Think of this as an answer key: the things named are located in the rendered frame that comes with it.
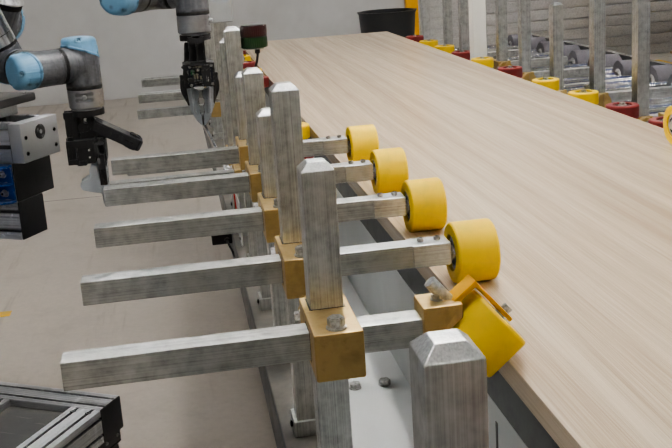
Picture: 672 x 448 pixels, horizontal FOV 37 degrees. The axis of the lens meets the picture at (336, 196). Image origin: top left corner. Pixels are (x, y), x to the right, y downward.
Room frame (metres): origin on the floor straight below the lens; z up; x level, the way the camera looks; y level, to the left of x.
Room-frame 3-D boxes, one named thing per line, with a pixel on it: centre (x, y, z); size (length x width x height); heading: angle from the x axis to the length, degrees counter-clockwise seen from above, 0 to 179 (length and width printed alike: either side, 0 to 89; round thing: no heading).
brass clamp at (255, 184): (1.73, 0.13, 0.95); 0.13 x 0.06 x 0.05; 9
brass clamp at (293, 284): (1.24, 0.05, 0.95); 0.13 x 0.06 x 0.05; 9
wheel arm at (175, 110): (3.44, 0.44, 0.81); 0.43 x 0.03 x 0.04; 99
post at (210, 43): (3.48, 0.39, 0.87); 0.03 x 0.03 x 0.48; 9
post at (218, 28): (2.75, 0.28, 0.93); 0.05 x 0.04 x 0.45; 9
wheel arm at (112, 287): (1.22, 0.07, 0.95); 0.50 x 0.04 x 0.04; 99
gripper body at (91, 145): (2.16, 0.53, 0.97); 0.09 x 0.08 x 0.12; 98
